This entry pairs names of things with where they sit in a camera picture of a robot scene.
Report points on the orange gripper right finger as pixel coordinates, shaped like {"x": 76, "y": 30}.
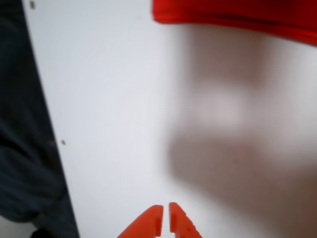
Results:
{"x": 180, "y": 223}

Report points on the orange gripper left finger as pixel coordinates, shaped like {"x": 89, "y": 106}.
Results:
{"x": 151, "y": 220}

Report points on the red bean bag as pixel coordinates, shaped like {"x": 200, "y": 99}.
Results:
{"x": 235, "y": 12}

